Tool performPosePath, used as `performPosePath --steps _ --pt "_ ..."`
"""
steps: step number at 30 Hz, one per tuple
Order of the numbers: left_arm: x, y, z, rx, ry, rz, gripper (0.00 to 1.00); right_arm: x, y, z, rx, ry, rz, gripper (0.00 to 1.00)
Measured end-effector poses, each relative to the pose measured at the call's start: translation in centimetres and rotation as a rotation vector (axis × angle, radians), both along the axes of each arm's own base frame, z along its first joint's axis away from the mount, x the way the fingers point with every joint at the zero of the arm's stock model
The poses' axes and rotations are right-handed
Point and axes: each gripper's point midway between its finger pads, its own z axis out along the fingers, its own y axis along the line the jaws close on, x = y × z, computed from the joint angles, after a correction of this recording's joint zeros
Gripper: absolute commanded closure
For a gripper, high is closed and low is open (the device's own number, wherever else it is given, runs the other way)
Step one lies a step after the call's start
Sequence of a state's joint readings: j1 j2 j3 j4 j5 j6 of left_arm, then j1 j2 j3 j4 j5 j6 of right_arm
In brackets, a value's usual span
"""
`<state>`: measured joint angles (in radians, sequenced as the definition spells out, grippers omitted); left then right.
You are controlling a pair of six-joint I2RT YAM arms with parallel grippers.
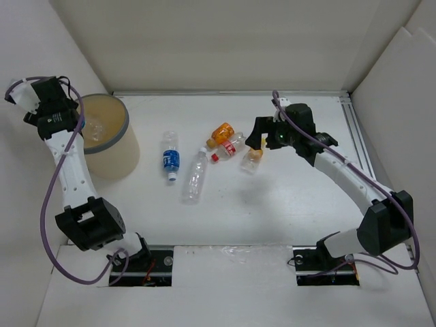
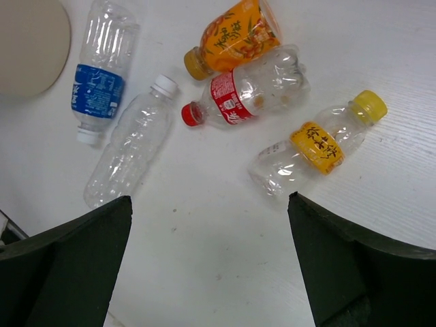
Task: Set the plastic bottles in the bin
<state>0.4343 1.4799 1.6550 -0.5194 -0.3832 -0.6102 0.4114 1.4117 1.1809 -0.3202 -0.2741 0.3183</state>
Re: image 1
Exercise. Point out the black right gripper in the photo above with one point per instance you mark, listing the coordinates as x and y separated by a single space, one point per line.
264 125

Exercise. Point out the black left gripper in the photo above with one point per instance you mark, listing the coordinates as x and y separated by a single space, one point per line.
72 105

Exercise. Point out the yellow cap orange label bottle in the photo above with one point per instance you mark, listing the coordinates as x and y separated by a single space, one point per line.
251 160

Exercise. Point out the red label plastic bottle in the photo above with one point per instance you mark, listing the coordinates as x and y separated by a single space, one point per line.
229 148

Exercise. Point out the blue label bottle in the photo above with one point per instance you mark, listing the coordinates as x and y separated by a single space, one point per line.
171 155
93 130

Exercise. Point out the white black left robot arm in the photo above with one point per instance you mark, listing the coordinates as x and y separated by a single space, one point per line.
88 220

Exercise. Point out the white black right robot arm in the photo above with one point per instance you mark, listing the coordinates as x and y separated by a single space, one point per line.
387 215

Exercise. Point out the beige bin with grey rim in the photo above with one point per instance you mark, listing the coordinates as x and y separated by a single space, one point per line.
118 154

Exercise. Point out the orange wrapped plastic bottle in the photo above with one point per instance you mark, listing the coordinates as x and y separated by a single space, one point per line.
221 134

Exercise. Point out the clear unlabelled plastic bottle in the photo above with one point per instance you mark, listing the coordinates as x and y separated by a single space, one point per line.
192 188

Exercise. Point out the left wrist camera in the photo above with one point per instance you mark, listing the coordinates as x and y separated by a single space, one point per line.
24 96

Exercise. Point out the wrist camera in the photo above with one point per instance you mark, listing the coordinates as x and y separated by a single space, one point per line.
284 103
24 96

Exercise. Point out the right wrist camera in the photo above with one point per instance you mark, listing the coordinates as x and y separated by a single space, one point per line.
284 103

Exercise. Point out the aluminium rail right edge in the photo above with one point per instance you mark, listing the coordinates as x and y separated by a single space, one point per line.
356 134

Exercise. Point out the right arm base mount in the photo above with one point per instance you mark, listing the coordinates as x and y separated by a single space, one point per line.
315 268

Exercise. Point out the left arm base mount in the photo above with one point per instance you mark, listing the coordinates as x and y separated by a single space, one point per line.
155 271

